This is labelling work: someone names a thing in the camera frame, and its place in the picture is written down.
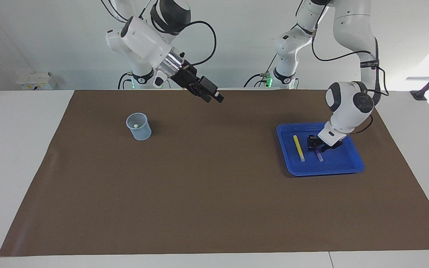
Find black right arm base cable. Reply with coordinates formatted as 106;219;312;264
118;73;133;90

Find brown table mat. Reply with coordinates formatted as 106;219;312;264
0;89;429;257

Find blue plastic tray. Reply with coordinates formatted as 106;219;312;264
276;122;365;177

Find yellow marker pen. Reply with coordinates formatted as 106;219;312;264
293;135;305;162

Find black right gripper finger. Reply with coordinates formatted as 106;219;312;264
191;87;224;103
199;76;219;94

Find black arm base cable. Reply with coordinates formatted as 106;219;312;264
244;56;276;89
118;73;133;90

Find black left arm base cable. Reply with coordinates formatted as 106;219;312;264
244;56;276;89

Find white wall socket box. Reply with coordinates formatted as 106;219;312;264
16;72;57;90

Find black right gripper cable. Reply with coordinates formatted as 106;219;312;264
174;20;217;69

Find translucent plastic cup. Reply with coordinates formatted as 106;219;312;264
126;113;152;141

